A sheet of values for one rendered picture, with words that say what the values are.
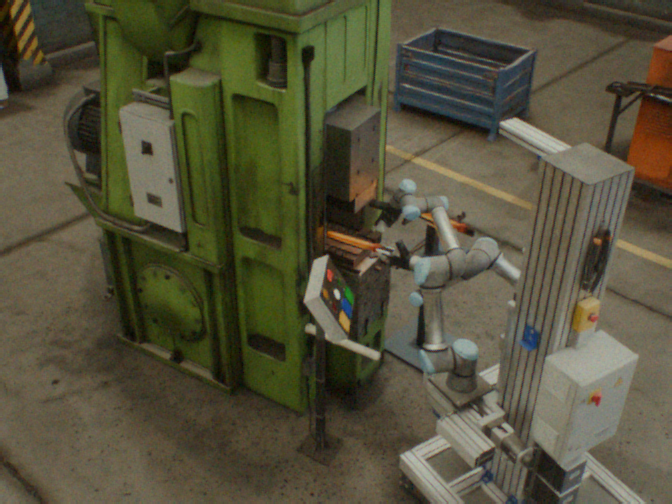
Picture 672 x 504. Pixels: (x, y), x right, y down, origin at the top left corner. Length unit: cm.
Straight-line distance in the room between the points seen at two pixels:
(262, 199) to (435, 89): 422
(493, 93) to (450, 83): 46
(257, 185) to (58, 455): 190
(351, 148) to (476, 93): 402
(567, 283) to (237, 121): 175
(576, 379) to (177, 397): 253
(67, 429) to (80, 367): 52
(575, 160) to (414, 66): 507
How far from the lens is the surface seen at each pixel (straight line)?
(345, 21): 385
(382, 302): 468
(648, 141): 718
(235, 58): 374
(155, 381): 505
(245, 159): 400
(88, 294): 585
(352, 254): 429
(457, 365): 363
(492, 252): 397
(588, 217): 307
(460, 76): 781
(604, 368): 340
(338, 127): 384
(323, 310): 367
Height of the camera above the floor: 342
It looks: 35 degrees down
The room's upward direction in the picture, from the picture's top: 1 degrees clockwise
